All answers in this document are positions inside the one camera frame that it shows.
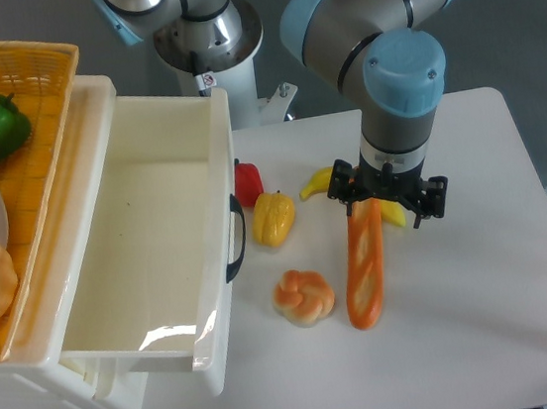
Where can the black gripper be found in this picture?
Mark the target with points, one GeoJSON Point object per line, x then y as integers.
{"type": "Point", "coordinates": [425, 198]}

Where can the long orange baguette bread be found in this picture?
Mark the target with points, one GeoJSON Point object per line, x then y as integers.
{"type": "Point", "coordinates": [365, 264]}

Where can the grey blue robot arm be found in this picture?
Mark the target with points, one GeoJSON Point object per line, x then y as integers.
{"type": "Point", "coordinates": [370, 51]}

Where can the round knotted bread roll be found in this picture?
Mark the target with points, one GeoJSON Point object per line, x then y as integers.
{"type": "Point", "coordinates": [303, 297]}

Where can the yellow banana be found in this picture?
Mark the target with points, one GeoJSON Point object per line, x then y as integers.
{"type": "Point", "coordinates": [392, 212]}

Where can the yellow bell pepper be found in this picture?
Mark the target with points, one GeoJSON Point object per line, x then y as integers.
{"type": "Point", "coordinates": [274, 214]}

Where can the red bell pepper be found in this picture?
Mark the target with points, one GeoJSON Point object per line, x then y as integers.
{"type": "Point", "coordinates": [248, 183]}

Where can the open white plastic drawer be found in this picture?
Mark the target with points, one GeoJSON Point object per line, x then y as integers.
{"type": "Point", "coordinates": [166, 241]}

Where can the yellow woven basket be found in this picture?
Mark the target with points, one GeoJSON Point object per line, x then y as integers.
{"type": "Point", "coordinates": [40, 76]}

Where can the white plastic drawer cabinet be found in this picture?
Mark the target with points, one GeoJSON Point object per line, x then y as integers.
{"type": "Point", "coordinates": [35, 374]}

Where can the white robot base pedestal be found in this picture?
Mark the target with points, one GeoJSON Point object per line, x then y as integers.
{"type": "Point", "coordinates": [219, 53]}

